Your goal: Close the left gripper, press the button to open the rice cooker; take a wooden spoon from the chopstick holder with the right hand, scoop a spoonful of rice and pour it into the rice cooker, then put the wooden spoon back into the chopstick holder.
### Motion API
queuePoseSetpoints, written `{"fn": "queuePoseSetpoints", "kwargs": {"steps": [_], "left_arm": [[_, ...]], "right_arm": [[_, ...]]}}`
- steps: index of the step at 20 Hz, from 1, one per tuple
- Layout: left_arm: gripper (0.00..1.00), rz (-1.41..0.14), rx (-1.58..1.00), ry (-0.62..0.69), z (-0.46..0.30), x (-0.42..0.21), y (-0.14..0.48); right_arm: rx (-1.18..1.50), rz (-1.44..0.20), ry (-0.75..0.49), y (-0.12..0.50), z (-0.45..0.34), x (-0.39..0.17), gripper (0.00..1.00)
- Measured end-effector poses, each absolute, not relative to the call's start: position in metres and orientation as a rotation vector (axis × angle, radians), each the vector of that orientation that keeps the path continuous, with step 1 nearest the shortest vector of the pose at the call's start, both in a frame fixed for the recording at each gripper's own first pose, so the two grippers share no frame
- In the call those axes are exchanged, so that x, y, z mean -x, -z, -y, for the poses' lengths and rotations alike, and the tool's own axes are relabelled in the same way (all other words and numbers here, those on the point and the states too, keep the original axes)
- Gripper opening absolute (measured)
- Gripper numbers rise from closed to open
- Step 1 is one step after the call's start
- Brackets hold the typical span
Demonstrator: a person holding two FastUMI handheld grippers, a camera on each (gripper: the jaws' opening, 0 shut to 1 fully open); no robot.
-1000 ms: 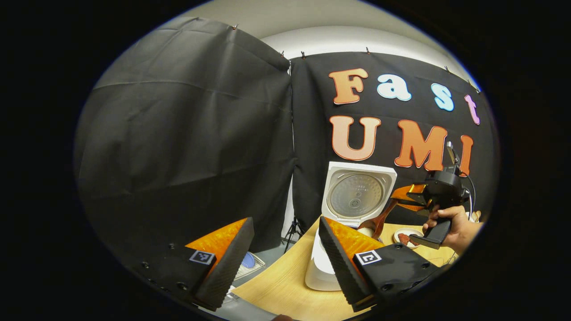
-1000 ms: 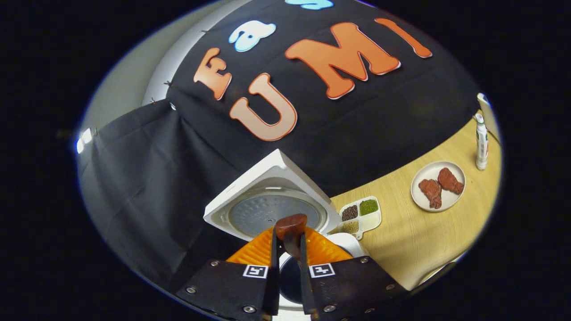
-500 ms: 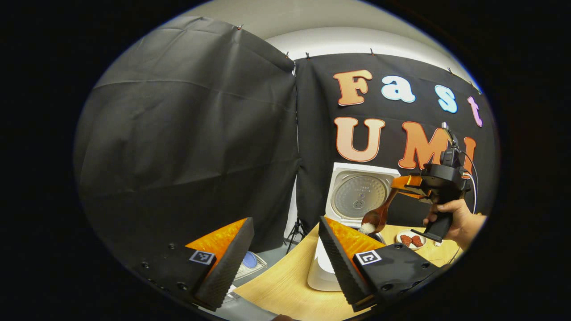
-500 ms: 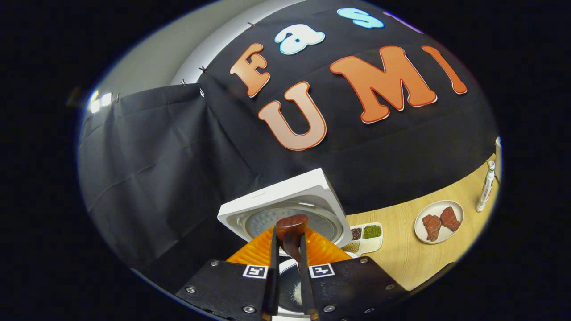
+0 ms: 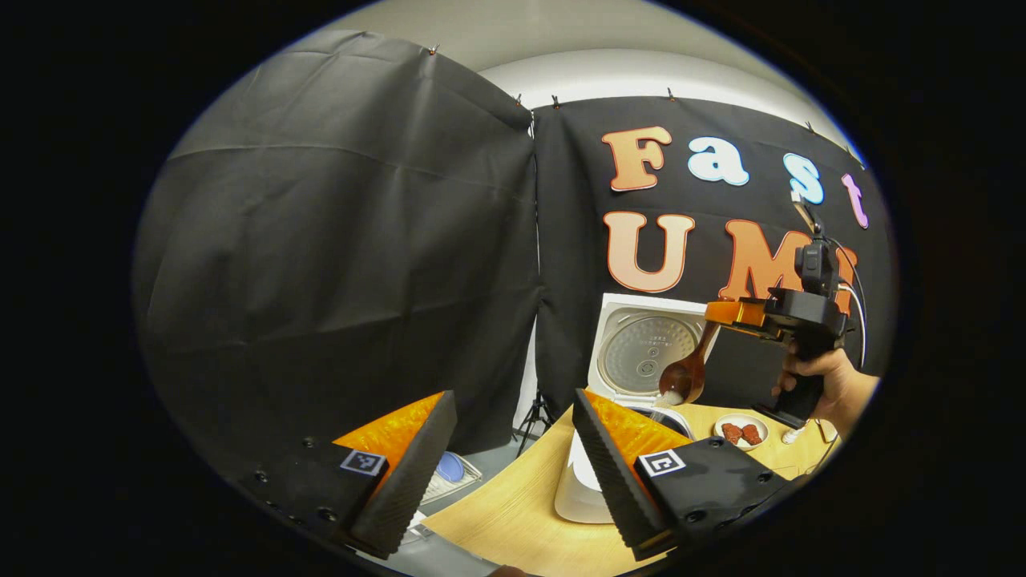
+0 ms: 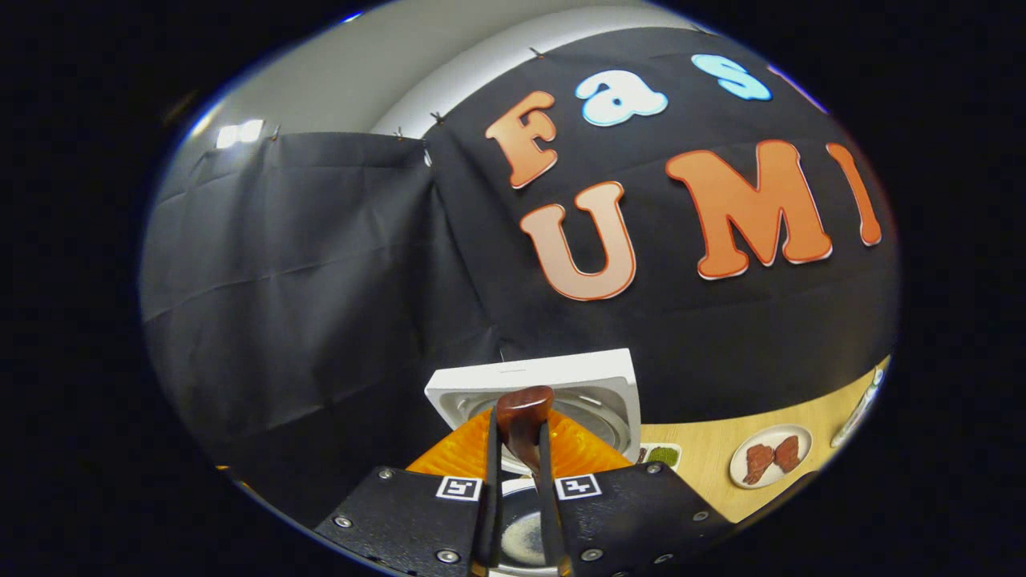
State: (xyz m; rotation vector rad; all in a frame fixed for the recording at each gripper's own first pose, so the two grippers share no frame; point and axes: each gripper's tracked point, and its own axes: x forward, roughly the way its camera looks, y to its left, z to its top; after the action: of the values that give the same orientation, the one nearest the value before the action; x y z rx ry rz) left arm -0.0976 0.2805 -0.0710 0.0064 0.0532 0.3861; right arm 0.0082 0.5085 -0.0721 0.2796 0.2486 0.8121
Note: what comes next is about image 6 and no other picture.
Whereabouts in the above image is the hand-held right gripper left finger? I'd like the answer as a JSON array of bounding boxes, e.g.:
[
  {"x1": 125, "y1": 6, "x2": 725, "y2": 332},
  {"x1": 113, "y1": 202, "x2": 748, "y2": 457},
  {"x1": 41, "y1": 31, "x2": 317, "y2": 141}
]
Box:
[{"x1": 314, "y1": 405, "x2": 503, "y2": 577}]

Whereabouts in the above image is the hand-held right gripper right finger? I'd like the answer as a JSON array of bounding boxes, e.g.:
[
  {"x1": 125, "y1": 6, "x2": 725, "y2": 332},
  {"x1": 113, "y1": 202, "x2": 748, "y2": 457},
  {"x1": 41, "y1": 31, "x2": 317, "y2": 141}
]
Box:
[{"x1": 537, "y1": 401, "x2": 734, "y2": 577}]

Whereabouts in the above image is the brown wooden spoon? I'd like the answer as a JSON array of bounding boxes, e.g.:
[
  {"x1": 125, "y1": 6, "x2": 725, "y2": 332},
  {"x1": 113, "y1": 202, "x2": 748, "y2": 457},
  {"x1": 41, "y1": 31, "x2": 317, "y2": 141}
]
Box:
[{"x1": 495, "y1": 385, "x2": 555, "y2": 474}]

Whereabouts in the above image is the white rice cooker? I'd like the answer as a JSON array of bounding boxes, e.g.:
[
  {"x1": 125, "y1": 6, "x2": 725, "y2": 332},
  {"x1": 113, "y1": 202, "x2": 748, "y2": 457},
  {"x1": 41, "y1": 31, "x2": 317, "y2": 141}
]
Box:
[{"x1": 424, "y1": 348, "x2": 642, "y2": 576}]

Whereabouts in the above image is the divided white seasoning dish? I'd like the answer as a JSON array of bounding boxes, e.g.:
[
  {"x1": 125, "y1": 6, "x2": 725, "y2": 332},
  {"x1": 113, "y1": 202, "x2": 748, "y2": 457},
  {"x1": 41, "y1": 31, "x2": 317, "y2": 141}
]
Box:
[{"x1": 637, "y1": 442, "x2": 682, "y2": 471}]

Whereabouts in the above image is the round white plate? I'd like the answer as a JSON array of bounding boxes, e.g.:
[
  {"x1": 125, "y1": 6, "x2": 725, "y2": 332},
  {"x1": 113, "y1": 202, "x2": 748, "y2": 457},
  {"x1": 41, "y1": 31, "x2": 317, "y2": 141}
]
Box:
[{"x1": 729, "y1": 424, "x2": 814, "y2": 490}]

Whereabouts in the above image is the white drink bottle green cap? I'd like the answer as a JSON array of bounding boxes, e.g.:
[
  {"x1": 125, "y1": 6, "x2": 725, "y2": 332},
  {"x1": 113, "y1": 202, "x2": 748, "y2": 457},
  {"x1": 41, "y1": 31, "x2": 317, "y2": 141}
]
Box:
[{"x1": 830, "y1": 367, "x2": 885, "y2": 448}]

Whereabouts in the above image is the ceiling light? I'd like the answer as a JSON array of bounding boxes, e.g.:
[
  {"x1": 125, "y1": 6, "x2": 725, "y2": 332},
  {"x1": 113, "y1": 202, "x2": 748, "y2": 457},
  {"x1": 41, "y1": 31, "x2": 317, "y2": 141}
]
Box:
[{"x1": 215, "y1": 119, "x2": 265, "y2": 150}]

